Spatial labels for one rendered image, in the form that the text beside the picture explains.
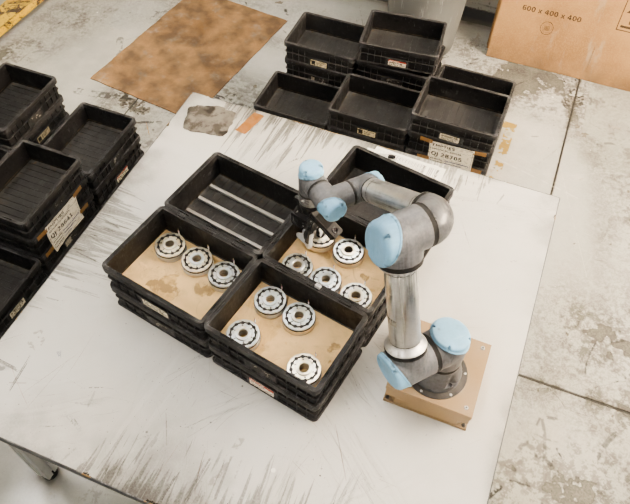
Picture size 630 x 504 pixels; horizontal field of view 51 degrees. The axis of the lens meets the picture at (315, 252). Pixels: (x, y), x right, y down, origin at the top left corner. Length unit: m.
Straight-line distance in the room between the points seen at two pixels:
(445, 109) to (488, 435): 1.71
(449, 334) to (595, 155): 2.34
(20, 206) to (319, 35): 1.85
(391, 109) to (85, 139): 1.50
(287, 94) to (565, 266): 1.67
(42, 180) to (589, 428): 2.54
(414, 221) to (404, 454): 0.78
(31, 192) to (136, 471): 1.44
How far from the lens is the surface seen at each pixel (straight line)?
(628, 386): 3.22
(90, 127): 3.45
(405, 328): 1.74
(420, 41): 3.68
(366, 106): 3.43
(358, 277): 2.18
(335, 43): 3.82
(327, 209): 1.89
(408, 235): 1.56
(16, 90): 3.60
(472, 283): 2.39
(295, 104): 3.59
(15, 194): 3.10
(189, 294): 2.17
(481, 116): 3.31
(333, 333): 2.06
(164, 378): 2.18
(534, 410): 3.01
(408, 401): 2.07
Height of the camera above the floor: 2.62
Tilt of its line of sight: 54 degrees down
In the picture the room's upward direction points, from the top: 1 degrees clockwise
